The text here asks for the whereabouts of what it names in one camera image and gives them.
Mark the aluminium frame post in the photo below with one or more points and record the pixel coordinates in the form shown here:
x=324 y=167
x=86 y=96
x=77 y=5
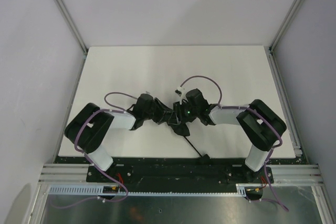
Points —
x=71 y=25
x=292 y=12

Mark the right aluminium frame post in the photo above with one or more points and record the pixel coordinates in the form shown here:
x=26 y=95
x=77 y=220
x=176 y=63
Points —
x=292 y=12

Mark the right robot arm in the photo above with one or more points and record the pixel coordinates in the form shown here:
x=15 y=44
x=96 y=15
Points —
x=263 y=127

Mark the grey cable duct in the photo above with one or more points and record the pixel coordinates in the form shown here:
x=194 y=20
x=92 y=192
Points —
x=95 y=190

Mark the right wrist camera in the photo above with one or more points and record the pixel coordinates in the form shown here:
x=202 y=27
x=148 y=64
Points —
x=180 y=91

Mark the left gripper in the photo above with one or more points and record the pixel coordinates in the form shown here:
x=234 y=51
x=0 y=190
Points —
x=159 y=113

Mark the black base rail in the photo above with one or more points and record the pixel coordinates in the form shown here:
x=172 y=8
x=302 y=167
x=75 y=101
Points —
x=178 y=175

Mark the black folding umbrella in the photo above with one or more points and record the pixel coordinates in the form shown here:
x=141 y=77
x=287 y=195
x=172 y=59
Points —
x=186 y=112

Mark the left aluminium frame post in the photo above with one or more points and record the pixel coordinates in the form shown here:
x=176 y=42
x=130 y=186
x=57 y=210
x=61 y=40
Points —
x=71 y=25

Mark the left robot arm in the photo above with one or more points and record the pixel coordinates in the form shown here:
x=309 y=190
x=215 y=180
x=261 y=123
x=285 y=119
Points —
x=89 y=127

